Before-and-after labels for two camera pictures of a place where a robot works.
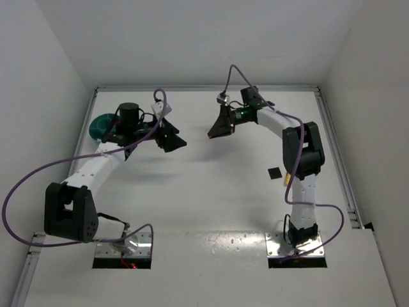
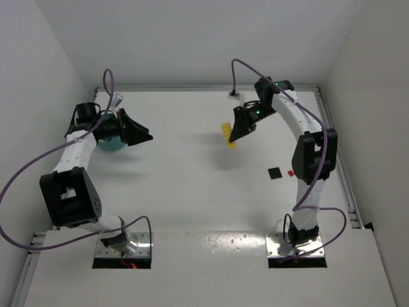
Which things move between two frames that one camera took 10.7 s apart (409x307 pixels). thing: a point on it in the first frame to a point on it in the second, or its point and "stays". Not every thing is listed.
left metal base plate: [134, 244] stays
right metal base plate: [276, 245] stays
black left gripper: [163, 135] to [124, 126]
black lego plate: [275, 173] stays
